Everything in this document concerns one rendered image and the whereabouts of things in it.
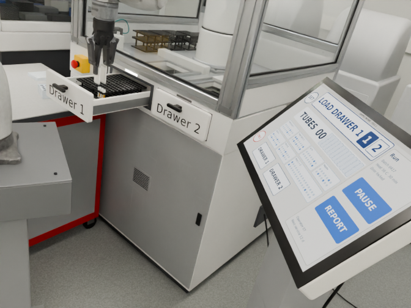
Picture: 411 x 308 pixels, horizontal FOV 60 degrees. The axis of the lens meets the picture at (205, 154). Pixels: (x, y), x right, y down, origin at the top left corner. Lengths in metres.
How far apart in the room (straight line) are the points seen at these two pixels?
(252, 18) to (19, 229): 0.93
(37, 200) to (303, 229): 0.63
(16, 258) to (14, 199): 0.29
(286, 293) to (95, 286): 1.10
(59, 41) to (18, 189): 1.49
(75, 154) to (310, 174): 1.21
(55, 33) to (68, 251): 1.22
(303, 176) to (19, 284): 0.92
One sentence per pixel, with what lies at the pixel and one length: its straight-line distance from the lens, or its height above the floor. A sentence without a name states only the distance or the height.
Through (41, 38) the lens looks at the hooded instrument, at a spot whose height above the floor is 0.87.
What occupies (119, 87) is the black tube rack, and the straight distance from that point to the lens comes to 1.50.
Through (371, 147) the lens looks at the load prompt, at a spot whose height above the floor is 1.15.
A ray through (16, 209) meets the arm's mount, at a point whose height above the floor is 0.79.
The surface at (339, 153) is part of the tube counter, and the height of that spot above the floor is 1.11.
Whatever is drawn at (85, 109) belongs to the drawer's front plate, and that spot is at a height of 0.87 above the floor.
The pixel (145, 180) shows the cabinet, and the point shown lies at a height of 0.48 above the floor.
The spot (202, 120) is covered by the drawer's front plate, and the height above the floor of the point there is 0.90.
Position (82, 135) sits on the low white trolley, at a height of 0.62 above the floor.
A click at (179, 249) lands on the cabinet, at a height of 0.25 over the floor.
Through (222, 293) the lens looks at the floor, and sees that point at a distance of 1.89.
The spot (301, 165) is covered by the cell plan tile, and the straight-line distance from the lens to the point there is 0.81.
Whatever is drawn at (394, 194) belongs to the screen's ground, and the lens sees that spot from 0.66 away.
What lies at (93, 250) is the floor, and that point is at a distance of 1.99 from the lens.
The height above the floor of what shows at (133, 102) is 0.86.
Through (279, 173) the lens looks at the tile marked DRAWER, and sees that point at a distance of 0.83.
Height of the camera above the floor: 1.39
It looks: 27 degrees down
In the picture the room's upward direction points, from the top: 13 degrees clockwise
